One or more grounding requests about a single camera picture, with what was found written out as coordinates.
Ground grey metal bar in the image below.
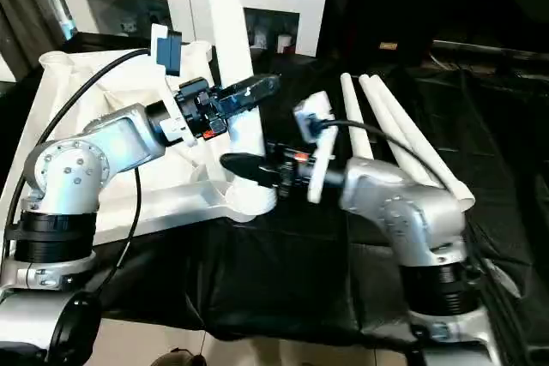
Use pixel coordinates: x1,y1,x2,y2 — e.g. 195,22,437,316
431,39,549,61

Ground black left wrist camera cable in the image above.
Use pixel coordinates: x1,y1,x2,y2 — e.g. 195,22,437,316
2,48,154,298

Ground black work surface mat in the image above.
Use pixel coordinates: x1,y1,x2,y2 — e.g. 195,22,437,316
0,31,549,366

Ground white plastic table top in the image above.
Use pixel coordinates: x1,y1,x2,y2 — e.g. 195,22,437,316
10,39,279,262

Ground white figurine in cabinet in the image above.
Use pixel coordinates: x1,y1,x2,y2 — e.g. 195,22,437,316
118,18,139,38

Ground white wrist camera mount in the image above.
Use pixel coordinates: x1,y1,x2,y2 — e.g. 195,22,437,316
293,91,336,205
148,22,202,145

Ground white plastic table leg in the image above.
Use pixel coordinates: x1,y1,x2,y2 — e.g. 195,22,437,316
200,0,276,204
340,74,375,161
369,75,477,213
358,75,443,189

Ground grey curtain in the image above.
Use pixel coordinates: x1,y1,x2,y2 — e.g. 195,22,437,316
0,0,61,80

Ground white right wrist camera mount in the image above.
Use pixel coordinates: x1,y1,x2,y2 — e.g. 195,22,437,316
293,91,336,205

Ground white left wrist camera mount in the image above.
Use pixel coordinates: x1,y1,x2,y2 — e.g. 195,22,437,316
148,22,202,145

